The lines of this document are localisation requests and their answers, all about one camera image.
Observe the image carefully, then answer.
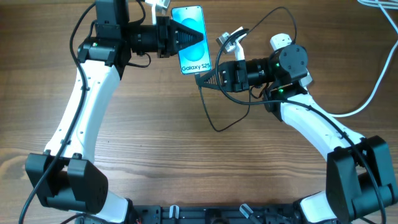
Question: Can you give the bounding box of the black USB charging cable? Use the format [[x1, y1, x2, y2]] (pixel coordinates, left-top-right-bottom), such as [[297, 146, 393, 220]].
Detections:
[[194, 6, 298, 133]]

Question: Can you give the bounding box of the turquoise screen Galaxy smartphone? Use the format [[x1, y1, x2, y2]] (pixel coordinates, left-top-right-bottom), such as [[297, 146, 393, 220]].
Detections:
[[171, 5, 212, 75]]

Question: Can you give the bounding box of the white power strip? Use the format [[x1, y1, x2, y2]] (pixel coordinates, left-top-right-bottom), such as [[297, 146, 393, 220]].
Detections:
[[270, 33, 313, 89]]

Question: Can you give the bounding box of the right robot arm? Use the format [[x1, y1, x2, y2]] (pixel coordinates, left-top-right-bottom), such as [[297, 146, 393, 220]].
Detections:
[[196, 45, 397, 223]]

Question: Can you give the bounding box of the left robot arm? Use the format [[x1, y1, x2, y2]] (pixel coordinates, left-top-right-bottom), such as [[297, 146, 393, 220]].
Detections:
[[25, 1, 204, 223]]

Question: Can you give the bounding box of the white power strip cord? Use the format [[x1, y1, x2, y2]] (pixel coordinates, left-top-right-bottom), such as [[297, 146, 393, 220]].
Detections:
[[331, 40, 398, 118]]

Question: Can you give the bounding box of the white cable bundle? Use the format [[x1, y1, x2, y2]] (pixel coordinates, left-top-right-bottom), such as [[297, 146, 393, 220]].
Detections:
[[356, 0, 398, 34]]

